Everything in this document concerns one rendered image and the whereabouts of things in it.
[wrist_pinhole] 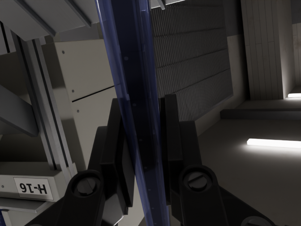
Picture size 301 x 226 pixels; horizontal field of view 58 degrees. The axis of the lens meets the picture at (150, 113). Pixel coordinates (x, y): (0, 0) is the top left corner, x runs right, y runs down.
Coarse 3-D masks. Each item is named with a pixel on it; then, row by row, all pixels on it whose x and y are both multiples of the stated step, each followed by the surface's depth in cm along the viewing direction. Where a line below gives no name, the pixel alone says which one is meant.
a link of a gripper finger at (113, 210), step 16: (112, 112) 11; (112, 128) 10; (96, 144) 11; (112, 144) 10; (96, 160) 10; (112, 160) 9; (128, 160) 11; (112, 176) 10; (128, 176) 11; (112, 192) 9; (128, 192) 10; (48, 208) 9; (112, 208) 9; (128, 208) 11; (32, 224) 8; (48, 224) 8; (112, 224) 10
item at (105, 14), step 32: (96, 0) 7; (128, 0) 7; (128, 32) 7; (128, 64) 8; (128, 96) 9; (128, 128) 10; (160, 128) 10; (160, 160) 11; (160, 192) 13; (160, 224) 16
